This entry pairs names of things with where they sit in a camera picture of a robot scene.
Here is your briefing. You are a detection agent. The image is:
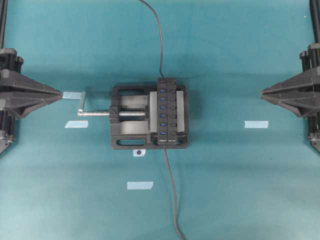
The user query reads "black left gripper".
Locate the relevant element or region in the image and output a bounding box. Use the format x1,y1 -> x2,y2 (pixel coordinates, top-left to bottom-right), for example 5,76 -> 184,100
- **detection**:
0,69 -> 62,119

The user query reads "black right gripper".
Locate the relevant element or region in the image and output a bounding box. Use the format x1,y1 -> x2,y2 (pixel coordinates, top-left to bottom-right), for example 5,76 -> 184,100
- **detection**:
261,72 -> 320,118

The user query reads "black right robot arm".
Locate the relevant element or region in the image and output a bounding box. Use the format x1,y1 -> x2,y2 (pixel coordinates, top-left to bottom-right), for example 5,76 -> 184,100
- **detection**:
261,43 -> 320,151

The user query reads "black multi-port USB hub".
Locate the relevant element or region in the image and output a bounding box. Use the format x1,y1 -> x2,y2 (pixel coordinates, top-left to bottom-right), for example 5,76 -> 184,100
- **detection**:
157,78 -> 178,146

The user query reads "blue tape right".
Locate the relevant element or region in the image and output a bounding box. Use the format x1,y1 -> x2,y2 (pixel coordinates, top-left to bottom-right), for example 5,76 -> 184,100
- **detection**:
244,120 -> 269,129

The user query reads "blue tape left middle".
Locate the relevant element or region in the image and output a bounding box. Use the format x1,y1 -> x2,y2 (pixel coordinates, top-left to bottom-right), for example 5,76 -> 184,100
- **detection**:
64,120 -> 89,129

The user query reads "black bench vise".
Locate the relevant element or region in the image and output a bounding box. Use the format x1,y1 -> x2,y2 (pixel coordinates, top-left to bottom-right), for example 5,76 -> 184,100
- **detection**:
109,83 -> 189,150

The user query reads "white sticker dark dot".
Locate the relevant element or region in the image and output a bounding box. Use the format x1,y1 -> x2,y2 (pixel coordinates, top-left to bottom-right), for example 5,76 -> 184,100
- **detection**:
133,149 -> 146,157

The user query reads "blue tape bottom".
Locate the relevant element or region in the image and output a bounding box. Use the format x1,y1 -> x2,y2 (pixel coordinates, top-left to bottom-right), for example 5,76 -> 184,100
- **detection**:
127,181 -> 154,190

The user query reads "blue tape near handle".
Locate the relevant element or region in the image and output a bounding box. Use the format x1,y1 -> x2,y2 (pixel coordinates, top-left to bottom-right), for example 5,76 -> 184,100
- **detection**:
62,91 -> 82,100

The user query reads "silver vise crank handle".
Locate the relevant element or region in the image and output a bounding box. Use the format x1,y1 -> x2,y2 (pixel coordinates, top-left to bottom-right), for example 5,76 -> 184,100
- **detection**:
77,91 -> 110,117

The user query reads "black right frame post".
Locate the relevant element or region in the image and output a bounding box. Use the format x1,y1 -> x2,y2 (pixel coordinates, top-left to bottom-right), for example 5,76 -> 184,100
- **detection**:
309,0 -> 320,43

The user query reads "black frame post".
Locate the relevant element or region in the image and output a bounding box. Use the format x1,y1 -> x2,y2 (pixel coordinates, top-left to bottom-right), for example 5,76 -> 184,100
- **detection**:
0,0 -> 8,49
309,0 -> 320,43

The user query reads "black left frame post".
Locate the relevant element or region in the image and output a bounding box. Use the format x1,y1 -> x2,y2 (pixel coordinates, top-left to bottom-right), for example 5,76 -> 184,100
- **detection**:
0,0 -> 8,49

